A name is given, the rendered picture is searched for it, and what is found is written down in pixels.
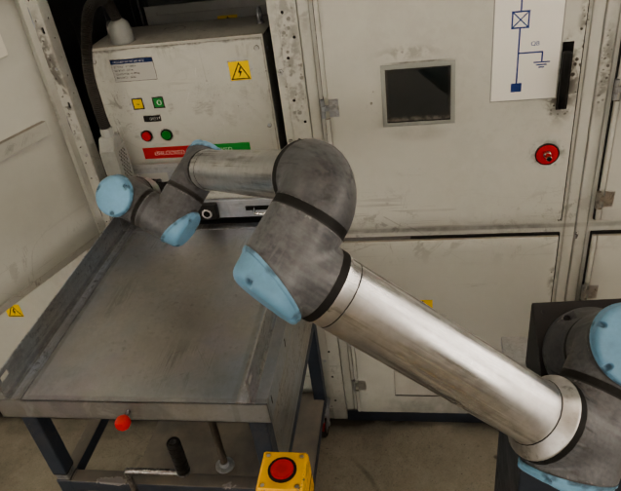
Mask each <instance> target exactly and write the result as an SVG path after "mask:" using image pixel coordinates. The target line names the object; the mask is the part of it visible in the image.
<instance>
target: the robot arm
mask: <svg viewBox="0 0 621 491"><path fill-rule="evenodd" d="M210 191H219V192H225V193H232V194H238V195H245V196H251V197H258V198H263V199H270V200H273V201H272V202H271V203H270V205H269V207H268V209H267V210H266V212H265V213H264V214H263V216H262V218H261V220H260V221H259V223H258V225H257V227H256V228H255V230H254V232H253V233H252V236H251V238H250V239H249V241H248V243H247V244H246V245H244V247H243V249H242V254H241V256H240V257H239V259H238V261H237V263H236V265H235V267H234V270H233V277H234V280H235V282H236V283H237V284H238V285H239V286H240V287H241V288H242V289H243V290H244V291H245V292H247V293H248V294H249V295H250V296H252V297H253V298H254V299H255V300H257V301H258V302H259V303H261V304H262V305H263V306H265V307H266V308H267V309H269V310H270V311H272V312H273V313H275V314H276V315H277V316H279V317H280V318H281V319H283V320H285V321H287V322H288V323H290V324H297V322H298V321H300V320H301V319H303V320H305V321H307V322H310V323H314V324H316V325H317V326H319V327H321V328H322V329H324V330H326V331H327V332H329V333H331V334H333V335H334V336H336V337H338V338H340V339H341V340H343V341H345V342H346V343H348V344H350V345H352V346H353V347H355V348H357V349H359V350H360V351H362V352H364V353H366V354H367V355H369V356H371V357H372V358H374V359H377V360H378V361H380V362H382V363H384V364H385V365H387V366H389V367H390V368H392V369H394V370H396V371H397V372H399V373H401V374H403V375H404V376H406V377H407V378H408V379H410V380H412V381H414V382H415V383H417V384H419V385H421V386H422V387H424V388H426V389H428V390H429V391H431V392H433V393H434V394H436V395H438V396H440V397H442V398H444V399H446V400H447V401H449V402H451V403H452V404H454V405H456V406H458V407H459V408H461V409H463V410H465V411H466V412H468V413H470V414H471V415H473V416H475V417H477V418H478V419H480V420H482V421H484V422H485V423H487V424H489V425H491V426H492V427H494V428H496V429H497V430H498V431H500V432H502V433H503V434H506V435H507V436H508V439H509V442H510V445H511V446H512V448H513V450H514V451H515V452H516V453H517V454H518V455H519V458H518V460H519V461H518V467H519V468H520V469H521V470H522V471H524V472H526V473H528V474H529V475H531V476H533V477H535V478H537V479H539V480H540V481H542V482H545V483H547V484H549V485H551V486H552V487H554V488H556V489H558V490H560V491H615V489H617V488H618V486H619V481H620V479H621V302H620V303H615V304H611V305H609V306H607V307H605V308H604V309H603V308H597V307H583V308H577V309H574V310H571V311H569V312H567V313H565V314H563V315H561V316H560V317H558V318H557V319H556V320H555V321H554V322H553V323H552V324H551V325H550V327H549V328H548V330H547V332H546V334H545V337H544V340H543V346H542V357H543V361H544V365H545V368H546V370H547V372H548V374H549V375H546V376H542V377H541V376H539V375H538V374H536V373H535V372H533V371H531V370H530V369H528V368H527V367H525V366H524V365H522V364H520V363H519V362H517V361H516V360H514V359H512V358H510V357H509V356H507V355H506V354H504V353H502V352H501V351H499V350H498V349H496V348H494V347H493V346H491V345H490V344H488V343H487V342H486V341H484V340H483V339H481V338H480V337H478V336H476V335H475V334H473V333H472V332H470V331H468V330H467V329H465V328H464V327H462V326H461V325H459V324H457V323H456V322H454V321H452V320H450V319H449V318H447V317H446V316H444V315H443V314H441V313H439V312H438V311H436V310H435V309H433V308H431V307H430V306H428V305H427V304H425V303H424V302H422V301H420V300H419V299H417V298H416V297H414V296H412V295H411V294H409V293H408V292H406V291H405V290H403V289H401V288H400V287H398V286H397V285H395V284H393V283H391V282H390V281H388V280H386V279H385V278H383V277H382V276H380V275H379V274H377V273H375V272H374V271H373V270H372V269H370V268H368V267H367V266H365V265H364V264H362V263H361V262H359V261H357V260H356V259H354V258H353V257H352V256H351V254H350V253H348V252H347V251H345V250H344V249H342V248H341V247H340V245H341V244H342V242H343V240H344V238H345V236H346V234H347V233H348V231H349V229H350V227H351V224H352V221H353V218H354V215H355V209H356V203H357V188H356V182H355V177H354V173H353V172H352V169H351V167H350V165H349V163H348V161H347V159H346V158H345V157H344V155H343V154H342V153H341V152H340V151H339V150H338V149H337V148H336V147H334V146H333V145H331V144H329V143H328V142H325V141H323V140H320V139H315V138H305V139H298V140H295V141H293V142H291V143H289V144H287V145H286V146H285V147H284V148H283V149H262V150H221V149H220V148H218V147H217V146H215V145H213V144H212V143H210V142H207V141H206V140H202V139H196V140H194V141H193V142H192V143H191V144H190V145H189V146H188V147H187V149H186V152H185V154H184V156H183V157H182V159H181V161H180V162H179V164H178V166H177V167H176V169H175V171H174V173H173V174H172V176H171V178H170V179H169V181H166V182H162V179H160V178H158V179H150V178H147V177H140V174H137V175H136V176H126V175H122V174H114V175H109V176H107V177H106V178H104V179H103V180H102V181H101V182H100V183H99V185H98V187H97V190H96V201H97V206H98V207H99V209H100V210H101V211H102V212H103V213H105V214H107V215H109V216H112V217H121V218H123V219H125V220H127V221H128V222H130V223H132V224H134V225H135V226H136V227H138V228H140V229H142V230H143V231H145V232H147V233H149V234H150V235H152V236H154V237H156V238H158V239H159V240H161V242H163V243H167V244H169V245H171V246H182V245H184V244H185V243H186V242H187V241H188V240H189V239H190V238H191V237H192V236H193V234H194V233H195V231H196V228H197V227H198V226H199V223H200V220H201V217H200V214H199V213H198V211H199V209H200V207H201V206H202V204H203V202H204V200H205V199H206V198H207V196H208V194H209V193H210Z"/></svg>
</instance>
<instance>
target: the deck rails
mask: <svg viewBox="0 0 621 491"><path fill-rule="evenodd" d="M133 232H134V231H123V228H122V225H121V222H120V219H119V217H113V218H112V219H111V221H110V222H109V224H108V225H107V226H106V228H105V229H104V230H103V232H102V233H101V234H100V236H99V237H98V238H97V240H96V241H95V243H94V244H93V245H92V247H91V248H90V249H89V251H88V252H87V253H86V255H85V256H84V257H83V259H82V260H81V261H80V263H79V264H78V265H77V267H76V268H75V269H74V271H73V272H72V273H71V275H70V276H69V277H68V279H67V280H66V281H65V283H64V284H63V285H62V287H61V288H60V289H59V291H58V292H57V294H56V295H55V297H54V298H53V299H52V301H51V302H50V303H49V305H48V306H47V307H46V309H45V310H44V311H43V313H42V314H41V315H40V317H39V318H38V319H37V321H36V322H35V323H34V324H33V325H32V326H31V328H30V329H29V330H28V332H27V333H26V334H25V336H24V337H23V338H22V340H21V341H20V342H19V344H18V345H17V347H16V348H15V349H14V351H13V352H12V353H11V355H10V356H9V357H8V359H7V360H6V361H5V363H4V364H3V366H2V367H1V368H0V378H1V376H2V375H3V374H4V372H5V371H6V369H7V371H8V375H7V376H6V377H5V379H4V380H3V381H1V379H0V390H1V392H2V394H3V395H4V399H8V400H21V399H22V397H23V396H24V394H25V393H26V391H27V390H28V388H29V387H30V385H31V384H32V382H33V381H34V379H35V378H36V376H37V375H38V373H39V372H40V370H41V369H42V367H43V366H44V364H45V363H46V361H47V360H48V358H49V357H50V355H51V354H52V352H53V351H54V349H55V348H56V346H57V345H58V343H59V342H60V340H61V339H62V337H63V336H64V334H65V333H66V331H67V330H68V328H69V327H70V326H71V325H72V323H73V322H74V320H75V319H76V317H77V316H78V314H79V313H80V311H81V310H82V308H83V307H84V305H85V304H86V302H87V301H88V299H89V298H90V296H91V295H92V293H93V292H94V290H95V289H96V287H97V285H98V284H99V282H100V281H101V279H102V278H103V276H104V275H105V273H106V272H107V270H108V269H109V267H110V266H111V264H112V263H113V261H114V260H115V258H116V257H117V255H118V254H119V252H120V251H121V250H122V248H123V247H124V245H125V244H126V242H127V241H128V239H129V238H130V236H131V235H132V233H133ZM277 317H278V316H277V315H276V314H275V313H273V312H272V311H270V310H269V309H267V308H266V307H265V306H263V310H262V313H261V317H260V320H259V323H258V327H257V330H256V334H255V337H254V339H253V343H252V349H251V352H250V355H249V359H248V362H247V366H246V369H245V372H244V376H243V379H242V383H241V386H240V389H239V393H238V395H237V399H236V402H235V403H236V404H254V403H255V399H256V395H257V392H258V388H259V384H260V380H261V376H262V372H263V369H264V365H265V362H266V358H267V354H268V350H269V346H270V343H271V339H272V335H273V331H274V327H275V323H276V319H277Z"/></svg>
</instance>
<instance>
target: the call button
mask: <svg viewBox="0 0 621 491"><path fill-rule="evenodd" d="M270 471H271V474H272V476H273V477H275V478H276V479H286V478H288V477H289V476H291V474H292V473H293V464H292V462H291V461H289V460H286V459H281V460H278V461H276V462H275V463H274V464H273V465H272V466H271V469H270Z"/></svg>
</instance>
